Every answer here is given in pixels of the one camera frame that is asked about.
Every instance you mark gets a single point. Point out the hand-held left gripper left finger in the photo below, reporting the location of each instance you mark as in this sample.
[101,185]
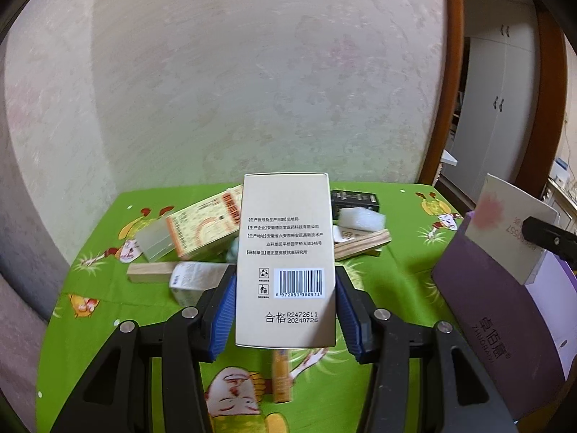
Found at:
[225,320]

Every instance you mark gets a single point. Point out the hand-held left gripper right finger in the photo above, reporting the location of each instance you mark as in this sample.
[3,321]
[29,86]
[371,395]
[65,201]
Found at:
[349,320]

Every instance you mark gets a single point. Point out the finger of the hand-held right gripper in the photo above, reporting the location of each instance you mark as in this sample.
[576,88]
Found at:
[547,234]

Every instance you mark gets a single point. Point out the white lid with pink flower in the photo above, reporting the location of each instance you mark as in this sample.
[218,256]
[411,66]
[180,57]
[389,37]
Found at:
[500,225]

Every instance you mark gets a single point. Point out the light wooden block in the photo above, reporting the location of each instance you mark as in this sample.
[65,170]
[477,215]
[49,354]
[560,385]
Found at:
[148,273]

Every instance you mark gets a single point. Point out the beige cardboard box with barcode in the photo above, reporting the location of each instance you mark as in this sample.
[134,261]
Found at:
[284,243]

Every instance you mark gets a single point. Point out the black box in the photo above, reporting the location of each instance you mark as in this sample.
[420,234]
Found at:
[356,198]

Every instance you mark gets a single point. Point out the white ornate cabinet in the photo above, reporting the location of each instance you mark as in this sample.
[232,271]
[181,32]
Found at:
[561,203]

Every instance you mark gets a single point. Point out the small white carton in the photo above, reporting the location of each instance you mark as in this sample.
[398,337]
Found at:
[194,279]

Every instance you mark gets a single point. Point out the green cartoon printed tablecloth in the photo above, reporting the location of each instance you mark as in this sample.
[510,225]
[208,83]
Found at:
[396,288]

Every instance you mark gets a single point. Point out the blue white carton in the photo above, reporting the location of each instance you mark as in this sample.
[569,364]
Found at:
[561,171]

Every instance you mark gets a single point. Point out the pale teal object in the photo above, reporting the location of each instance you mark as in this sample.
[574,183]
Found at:
[232,250]

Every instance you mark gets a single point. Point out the brown wooden block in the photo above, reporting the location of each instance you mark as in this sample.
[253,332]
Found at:
[365,246]

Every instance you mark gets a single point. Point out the orange tube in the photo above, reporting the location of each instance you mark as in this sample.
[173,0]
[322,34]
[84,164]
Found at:
[281,379]

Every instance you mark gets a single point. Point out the orange and cream box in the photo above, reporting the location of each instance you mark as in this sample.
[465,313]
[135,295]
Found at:
[203,225]

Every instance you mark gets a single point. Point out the large white foam block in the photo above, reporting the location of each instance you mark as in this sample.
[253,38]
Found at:
[360,218]

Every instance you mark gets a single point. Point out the translucent plastic box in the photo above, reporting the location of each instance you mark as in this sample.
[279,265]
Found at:
[155,241]

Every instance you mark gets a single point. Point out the white wardrobe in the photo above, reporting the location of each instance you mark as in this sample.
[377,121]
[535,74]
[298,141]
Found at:
[496,76]

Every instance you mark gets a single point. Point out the wooden door frame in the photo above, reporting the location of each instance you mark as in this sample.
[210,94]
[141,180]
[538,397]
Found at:
[450,54]

